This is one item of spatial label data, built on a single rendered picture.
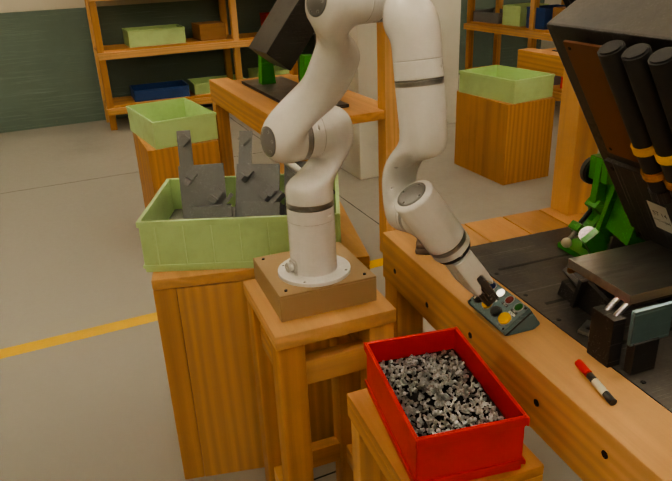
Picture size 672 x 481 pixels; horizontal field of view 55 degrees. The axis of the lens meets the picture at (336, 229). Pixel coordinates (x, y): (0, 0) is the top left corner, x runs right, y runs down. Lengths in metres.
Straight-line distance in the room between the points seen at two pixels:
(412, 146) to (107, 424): 1.96
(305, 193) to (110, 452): 1.48
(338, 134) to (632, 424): 0.86
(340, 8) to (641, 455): 0.93
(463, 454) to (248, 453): 1.32
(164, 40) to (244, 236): 5.67
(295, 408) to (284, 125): 0.71
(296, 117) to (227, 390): 1.10
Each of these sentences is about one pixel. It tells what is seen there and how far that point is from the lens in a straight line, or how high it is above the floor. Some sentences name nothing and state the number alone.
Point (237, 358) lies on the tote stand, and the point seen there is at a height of 0.47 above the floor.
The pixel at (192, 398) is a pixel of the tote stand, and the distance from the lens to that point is 2.26.
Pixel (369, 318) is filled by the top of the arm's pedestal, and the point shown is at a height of 0.84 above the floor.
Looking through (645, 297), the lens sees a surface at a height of 1.12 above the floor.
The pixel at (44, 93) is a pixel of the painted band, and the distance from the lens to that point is 8.02.
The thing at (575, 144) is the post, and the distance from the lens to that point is 2.11.
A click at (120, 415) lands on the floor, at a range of 2.84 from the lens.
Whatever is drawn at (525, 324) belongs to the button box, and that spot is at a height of 0.92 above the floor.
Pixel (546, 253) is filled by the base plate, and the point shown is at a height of 0.90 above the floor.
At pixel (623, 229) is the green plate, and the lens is 1.46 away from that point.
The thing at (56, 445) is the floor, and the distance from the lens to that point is 2.79.
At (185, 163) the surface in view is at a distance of 2.22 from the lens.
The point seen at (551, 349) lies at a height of 0.90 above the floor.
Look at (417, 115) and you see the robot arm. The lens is 1.18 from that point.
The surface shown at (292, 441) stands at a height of 0.53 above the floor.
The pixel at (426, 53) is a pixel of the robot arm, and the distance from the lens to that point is 1.17.
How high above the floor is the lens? 1.68
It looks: 23 degrees down
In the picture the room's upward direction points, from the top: 2 degrees counter-clockwise
